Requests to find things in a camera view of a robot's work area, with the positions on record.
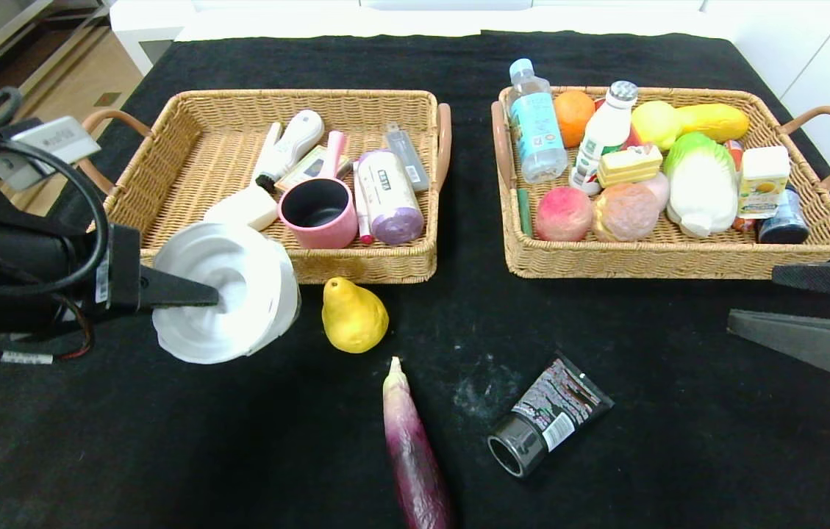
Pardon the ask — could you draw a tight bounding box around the yellow-green toy lemon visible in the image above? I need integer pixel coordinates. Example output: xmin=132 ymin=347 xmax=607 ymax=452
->
xmin=632 ymin=100 xmax=682 ymax=154

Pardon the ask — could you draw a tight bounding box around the white milk drink bottle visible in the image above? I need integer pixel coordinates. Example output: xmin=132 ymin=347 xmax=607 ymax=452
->
xmin=569 ymin=81 xmax=639 ymax=196

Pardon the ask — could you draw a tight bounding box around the orange toy fruit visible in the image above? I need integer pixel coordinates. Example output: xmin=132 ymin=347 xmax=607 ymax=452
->
xmin=553 ymin=90 xmax=597 ymax=148

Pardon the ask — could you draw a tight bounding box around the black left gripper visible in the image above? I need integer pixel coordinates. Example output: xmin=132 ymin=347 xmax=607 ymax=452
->
xmin=23 ymin=223 xmax=220 ymax=320

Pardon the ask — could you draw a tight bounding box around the white juice carton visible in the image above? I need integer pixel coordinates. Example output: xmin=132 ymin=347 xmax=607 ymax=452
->
xmin=738 ymin=145 xmax=792 ymax=220

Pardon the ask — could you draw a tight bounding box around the wicker basket with food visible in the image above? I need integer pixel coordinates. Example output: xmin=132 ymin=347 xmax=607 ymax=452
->
xmin=490 ymin=86 xmax=830 ymax=280

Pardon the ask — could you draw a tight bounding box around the white purple bag roll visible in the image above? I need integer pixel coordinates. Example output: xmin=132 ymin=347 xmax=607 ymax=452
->
xmin=356 ymin=149 xmax=425 ymax=245

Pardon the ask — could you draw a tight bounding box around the pink cup dark inside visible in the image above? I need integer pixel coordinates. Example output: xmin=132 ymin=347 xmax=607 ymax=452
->
xmin=278 ymin=178 xmax=359 ymax=250

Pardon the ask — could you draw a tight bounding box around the dark blue small jar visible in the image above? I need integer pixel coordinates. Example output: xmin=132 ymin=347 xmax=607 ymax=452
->
xmin=758 ymin=185 xmax=811 ymax=245

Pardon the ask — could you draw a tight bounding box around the white marker red cap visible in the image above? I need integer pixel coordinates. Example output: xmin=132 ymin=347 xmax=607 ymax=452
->
xmin=352 ymin=162 xmax=375 ymax=245

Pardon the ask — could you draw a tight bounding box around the wicker basket with household items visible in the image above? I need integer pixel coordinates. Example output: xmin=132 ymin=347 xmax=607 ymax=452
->
xmin=80 ymin=89 xmax=453 ymax=286

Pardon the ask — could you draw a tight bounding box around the pink bun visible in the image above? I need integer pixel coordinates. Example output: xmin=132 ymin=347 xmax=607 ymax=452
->
xmin=593 ymin=182 xmax=660 ymax=242

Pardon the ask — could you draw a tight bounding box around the small orange-red can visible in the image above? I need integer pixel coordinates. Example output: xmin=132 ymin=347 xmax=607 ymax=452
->
xmin=723 ymin=140 xmax=757 ymax=234

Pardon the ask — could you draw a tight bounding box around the pink toy peach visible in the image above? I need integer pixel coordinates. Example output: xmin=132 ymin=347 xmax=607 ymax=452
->
xmin=534 ymin=186 xmax=595 ymax=242

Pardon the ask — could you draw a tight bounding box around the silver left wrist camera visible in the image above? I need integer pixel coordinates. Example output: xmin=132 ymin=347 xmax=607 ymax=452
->
xmin=0 ymin=115 xmax=103 ymax=193

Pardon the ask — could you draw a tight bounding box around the yellow toy cake slice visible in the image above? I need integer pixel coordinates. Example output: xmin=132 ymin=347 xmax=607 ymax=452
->
xmin=596 ymin=143 xmax=664 ymax=188

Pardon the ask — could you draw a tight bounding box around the white table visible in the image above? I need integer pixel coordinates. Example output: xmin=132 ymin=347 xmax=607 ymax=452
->
xmin=110 ymin=0 xmax=743 ymax=74

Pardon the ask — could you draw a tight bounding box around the yellow toy mango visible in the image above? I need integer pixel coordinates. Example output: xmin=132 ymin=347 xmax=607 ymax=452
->
xmin=676 ymin=103 xmax=750 ymax=143

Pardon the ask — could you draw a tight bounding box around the black left camera cable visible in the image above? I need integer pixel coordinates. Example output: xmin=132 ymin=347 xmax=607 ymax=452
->
xmin=0 ymin=87 xmax=111 ymax=298

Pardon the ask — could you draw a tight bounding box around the yellow toy pear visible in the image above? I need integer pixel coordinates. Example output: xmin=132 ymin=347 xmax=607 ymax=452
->
xmin=321 ymin=277 xmax=390 ymax=354

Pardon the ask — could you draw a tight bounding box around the white soap block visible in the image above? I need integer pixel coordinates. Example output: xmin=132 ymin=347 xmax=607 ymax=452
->
xmin=203 ymin=185 xmax=279 ymax=232

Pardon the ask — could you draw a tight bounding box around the black printed squeeze tube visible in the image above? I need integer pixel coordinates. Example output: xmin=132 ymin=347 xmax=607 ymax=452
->
xmin=487 ymin=353 xmax=615 ymax=479

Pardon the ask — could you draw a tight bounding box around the white handheld device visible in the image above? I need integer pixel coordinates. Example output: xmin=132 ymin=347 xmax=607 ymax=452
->
xmin=268 ymin=109 xmax=325 ymax=181

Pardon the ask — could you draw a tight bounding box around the purple toy eggplant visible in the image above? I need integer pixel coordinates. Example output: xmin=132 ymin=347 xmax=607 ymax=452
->
xmin=382 ymin=356 xmax=454 ymax=529

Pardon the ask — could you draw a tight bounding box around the red soda can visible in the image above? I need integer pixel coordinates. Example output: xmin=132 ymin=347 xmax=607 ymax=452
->
xmin=594 ymin=97 xmax=647 ymax=151

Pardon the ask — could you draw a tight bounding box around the clear water bottle blue label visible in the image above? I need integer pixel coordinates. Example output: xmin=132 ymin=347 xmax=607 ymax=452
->
xmin=508 ymin=58 xmax=570 ymax=184

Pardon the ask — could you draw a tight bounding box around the green white toy cabbage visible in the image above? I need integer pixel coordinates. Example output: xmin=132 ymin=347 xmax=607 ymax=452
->
xmin=663 ymin=132 xmax=740 ymax=238

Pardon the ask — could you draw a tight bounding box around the thin tagged left arm cable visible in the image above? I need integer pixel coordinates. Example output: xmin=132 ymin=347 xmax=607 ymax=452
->
xmin=0 ymin=294 xmax=97 ymax=366

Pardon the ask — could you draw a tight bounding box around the white pen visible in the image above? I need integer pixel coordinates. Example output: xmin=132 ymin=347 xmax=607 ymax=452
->
xmin=251 ymin=121 xmax=285 ymax=193

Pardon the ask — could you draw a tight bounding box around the white round ridged disc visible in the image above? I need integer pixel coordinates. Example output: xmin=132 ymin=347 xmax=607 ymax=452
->
xmin=151 ymin=222 xmax=302 ymax=366

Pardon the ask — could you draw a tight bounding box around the small printed cardboard box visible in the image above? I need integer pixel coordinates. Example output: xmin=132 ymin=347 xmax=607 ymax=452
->
xmin=275 ymin=145 xmax=353 ymax=193

